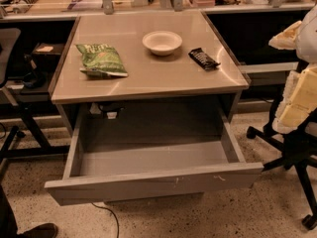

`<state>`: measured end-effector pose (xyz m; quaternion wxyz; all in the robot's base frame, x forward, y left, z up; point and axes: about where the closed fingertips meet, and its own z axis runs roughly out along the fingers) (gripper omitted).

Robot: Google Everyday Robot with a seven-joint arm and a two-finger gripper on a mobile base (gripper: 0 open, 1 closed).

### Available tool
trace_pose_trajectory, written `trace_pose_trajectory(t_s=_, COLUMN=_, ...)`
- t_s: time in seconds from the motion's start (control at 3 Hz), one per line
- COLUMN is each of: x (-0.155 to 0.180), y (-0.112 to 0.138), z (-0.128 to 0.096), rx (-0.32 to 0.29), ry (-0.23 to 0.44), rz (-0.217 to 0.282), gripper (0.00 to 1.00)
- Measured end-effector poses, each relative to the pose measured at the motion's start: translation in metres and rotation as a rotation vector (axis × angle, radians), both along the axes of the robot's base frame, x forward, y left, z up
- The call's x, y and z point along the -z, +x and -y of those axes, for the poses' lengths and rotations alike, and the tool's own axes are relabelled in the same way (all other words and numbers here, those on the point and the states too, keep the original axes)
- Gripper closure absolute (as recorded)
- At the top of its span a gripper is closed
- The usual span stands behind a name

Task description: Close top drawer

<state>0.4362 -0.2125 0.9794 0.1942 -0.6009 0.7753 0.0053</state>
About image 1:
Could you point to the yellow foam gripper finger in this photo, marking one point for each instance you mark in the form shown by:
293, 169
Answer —
299, 100
285, 40

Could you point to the grey top drawer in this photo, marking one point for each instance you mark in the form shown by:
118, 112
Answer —
149, 155

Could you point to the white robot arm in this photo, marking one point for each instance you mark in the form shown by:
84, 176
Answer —
306, 40

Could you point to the grey drawer cabinet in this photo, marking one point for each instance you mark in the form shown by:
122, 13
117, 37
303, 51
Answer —
148, 75

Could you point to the black office chair right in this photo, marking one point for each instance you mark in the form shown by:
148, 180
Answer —
298, 149

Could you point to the black snack bar wrapper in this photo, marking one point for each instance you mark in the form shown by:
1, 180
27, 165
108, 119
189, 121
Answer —
203, 60

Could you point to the white bowl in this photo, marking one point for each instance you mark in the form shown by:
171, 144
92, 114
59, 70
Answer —
162, 43

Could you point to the green chip bag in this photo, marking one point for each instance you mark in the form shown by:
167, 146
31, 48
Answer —
100, 60

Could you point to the black box under desk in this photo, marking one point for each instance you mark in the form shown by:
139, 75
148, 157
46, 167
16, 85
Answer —
47, 56

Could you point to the black coiled tool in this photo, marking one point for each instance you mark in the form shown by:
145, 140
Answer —
22, 6

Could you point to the dark shoe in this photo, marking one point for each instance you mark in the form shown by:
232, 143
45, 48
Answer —
47, 230

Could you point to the grey office chair left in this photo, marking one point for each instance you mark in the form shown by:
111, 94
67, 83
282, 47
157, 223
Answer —
8, 39

